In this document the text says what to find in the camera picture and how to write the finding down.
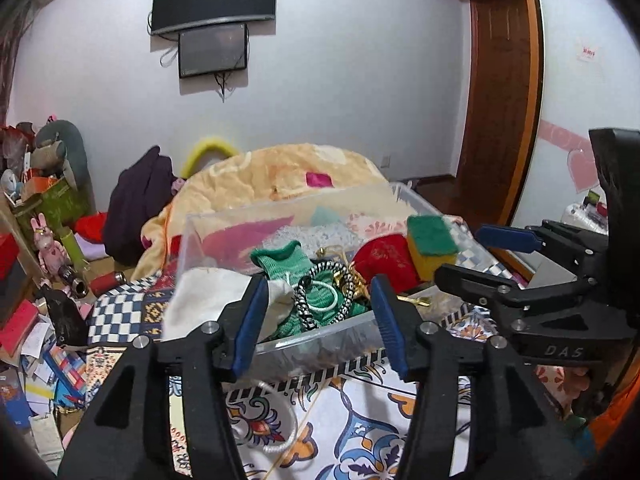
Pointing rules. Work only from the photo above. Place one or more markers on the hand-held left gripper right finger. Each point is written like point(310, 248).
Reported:
point(387, 322)

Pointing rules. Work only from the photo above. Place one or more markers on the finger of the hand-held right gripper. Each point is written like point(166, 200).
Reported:
point(507, 237)
point(480, 285)

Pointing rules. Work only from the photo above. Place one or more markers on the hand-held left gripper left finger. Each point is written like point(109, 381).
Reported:
point(250, 322)

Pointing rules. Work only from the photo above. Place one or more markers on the clear plastic storage box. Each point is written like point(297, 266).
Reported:
point(325, 340)

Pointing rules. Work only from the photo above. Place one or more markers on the green yellow sponge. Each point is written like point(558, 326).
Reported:
point(430, 240)

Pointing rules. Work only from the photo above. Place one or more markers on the green knitted pouch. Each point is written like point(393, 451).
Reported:
point(280, 260)

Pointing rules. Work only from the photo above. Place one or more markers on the pink heart sticker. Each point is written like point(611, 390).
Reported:
point(582, 170)

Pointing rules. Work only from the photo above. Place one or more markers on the pink red cloth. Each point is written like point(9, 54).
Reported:
point(235, 240)

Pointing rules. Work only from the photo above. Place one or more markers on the white lace cloth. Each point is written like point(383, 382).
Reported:
point(320, 237)

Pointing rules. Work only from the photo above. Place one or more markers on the patterned bed sheet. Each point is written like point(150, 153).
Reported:
point(360, 430)

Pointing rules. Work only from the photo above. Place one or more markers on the teal cloth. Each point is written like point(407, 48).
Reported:
point(327, 215)

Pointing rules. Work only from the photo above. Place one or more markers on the red flask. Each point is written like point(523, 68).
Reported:
point(107, 282)

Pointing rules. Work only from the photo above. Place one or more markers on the yellow fleece blanket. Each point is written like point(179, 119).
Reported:
point(280, 175)

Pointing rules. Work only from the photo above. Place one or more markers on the dark purple coat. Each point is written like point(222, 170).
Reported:
point(140, 200)

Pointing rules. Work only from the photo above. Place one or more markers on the orange garment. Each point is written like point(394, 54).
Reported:
point(617, 410)

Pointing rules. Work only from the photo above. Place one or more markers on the black bag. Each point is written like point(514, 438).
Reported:
point(65, 317)

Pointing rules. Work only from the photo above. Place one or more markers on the green tube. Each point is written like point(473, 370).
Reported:
point(71, 250)

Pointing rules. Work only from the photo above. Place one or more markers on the pink bunny toy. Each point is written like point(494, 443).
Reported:
point(47, 247)

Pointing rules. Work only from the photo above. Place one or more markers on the pile of books and papers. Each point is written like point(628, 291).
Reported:
point(35, 390)

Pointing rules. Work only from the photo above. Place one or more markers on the green gift bag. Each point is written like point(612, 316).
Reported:
point(55, 205)

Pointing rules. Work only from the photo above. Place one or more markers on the red box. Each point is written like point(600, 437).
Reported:
point(7, 257)

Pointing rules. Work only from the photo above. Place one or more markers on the grey plush toy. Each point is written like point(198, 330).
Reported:
point(70, 145)

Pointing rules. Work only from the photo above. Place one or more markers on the striped pink curtain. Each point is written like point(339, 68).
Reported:
point(10, 70)

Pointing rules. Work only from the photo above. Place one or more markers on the wall socket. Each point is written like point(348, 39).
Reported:
point(386, 161)

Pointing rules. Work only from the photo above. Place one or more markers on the small black wall monitor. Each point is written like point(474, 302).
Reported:
point(212, 50)

